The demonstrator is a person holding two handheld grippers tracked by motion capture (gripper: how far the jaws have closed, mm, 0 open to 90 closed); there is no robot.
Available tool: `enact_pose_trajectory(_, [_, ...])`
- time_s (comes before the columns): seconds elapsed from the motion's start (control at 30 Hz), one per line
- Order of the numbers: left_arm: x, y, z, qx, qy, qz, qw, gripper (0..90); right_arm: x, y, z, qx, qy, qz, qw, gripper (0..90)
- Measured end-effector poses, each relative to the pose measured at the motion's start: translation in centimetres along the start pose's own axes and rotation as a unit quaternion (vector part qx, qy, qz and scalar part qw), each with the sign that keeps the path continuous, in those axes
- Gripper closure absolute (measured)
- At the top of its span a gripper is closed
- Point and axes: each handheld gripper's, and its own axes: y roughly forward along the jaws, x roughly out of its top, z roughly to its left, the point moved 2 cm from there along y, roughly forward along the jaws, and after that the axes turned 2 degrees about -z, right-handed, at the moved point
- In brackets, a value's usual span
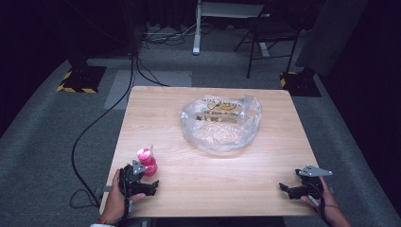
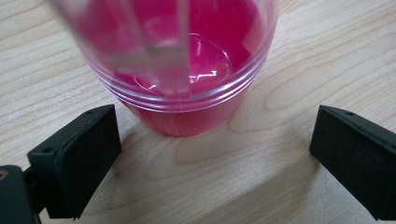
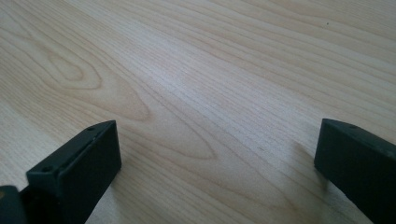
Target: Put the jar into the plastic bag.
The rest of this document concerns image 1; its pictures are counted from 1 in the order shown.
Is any short black floor cable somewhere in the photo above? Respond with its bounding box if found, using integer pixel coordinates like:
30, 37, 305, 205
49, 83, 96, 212
135, 56, 171, 88

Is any black folding chair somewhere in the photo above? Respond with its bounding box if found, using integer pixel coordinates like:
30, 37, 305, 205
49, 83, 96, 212
234, 10, 301, 79

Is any person's right hand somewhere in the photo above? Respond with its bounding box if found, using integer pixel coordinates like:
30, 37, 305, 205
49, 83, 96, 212
300, 176, 340, 218

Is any grey curtain panel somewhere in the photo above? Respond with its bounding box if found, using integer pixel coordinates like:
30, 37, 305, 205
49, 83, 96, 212
295, 0, 371, 78

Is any bundle of floor cables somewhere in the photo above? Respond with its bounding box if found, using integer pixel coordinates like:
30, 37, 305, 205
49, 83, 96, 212
140, 22, 207, 47

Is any clear plastic bag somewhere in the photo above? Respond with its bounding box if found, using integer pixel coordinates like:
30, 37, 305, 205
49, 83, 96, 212
180, 94, 263, 153

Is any dark metal stand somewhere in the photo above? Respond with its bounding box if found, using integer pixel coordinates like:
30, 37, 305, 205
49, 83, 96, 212
120, 0, 147, 56

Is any person's left hand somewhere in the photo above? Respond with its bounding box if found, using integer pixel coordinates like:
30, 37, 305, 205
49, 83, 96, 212
100, 168, 147, 225

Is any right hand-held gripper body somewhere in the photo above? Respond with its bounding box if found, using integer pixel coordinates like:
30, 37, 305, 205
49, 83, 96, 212
295, 165, 333, 200

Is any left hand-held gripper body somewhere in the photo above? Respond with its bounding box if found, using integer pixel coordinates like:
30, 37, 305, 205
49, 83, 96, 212
118, 159, 153, 198

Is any black striped stand base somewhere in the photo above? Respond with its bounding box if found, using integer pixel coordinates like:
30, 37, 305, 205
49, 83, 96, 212
56, 64, 108, 95
279, 67, 323, 98

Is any long black floor cable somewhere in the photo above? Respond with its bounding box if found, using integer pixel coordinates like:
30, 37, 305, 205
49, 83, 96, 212
69, 54, 137, 210

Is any pink plastic bottle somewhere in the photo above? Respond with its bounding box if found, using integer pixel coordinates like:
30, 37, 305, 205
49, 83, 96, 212
136, 145, 159, 177

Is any white desk frame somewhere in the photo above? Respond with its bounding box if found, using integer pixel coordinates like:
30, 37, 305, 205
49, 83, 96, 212
192, 0, 270, 57

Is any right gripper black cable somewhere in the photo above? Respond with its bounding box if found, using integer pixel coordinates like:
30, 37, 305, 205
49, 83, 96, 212
316, 188, 335, 227

